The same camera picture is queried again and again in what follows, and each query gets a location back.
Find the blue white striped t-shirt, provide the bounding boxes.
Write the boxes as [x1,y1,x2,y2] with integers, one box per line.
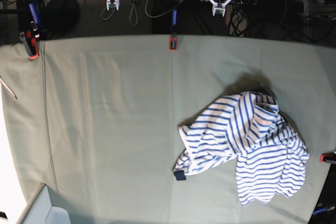
[173,91,309,206]

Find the black power strip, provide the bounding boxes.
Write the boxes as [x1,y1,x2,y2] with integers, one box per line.
[233,0,257,5]

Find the black round base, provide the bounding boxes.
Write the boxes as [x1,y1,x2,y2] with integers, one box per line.
[41,0,80,36]

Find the red clamp at top centre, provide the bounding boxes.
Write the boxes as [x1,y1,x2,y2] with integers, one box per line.
[169,36,177,51]

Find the red clamp at left corner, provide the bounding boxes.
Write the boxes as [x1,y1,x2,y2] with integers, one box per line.
[19,30,39,60]

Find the green table cloth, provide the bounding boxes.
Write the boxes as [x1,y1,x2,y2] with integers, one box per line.
[1,35,335,223]

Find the metal bar at left edge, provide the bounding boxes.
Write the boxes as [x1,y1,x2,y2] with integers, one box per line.
[0,77,17,100]

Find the red clamp at right edge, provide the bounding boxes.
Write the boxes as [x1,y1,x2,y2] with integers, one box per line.
[319,153,336,164]

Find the white bin at bottom left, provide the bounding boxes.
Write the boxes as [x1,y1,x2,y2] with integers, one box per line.
[17,183,71,224]

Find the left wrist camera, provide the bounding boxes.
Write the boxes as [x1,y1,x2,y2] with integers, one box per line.
[212,6,226,17]

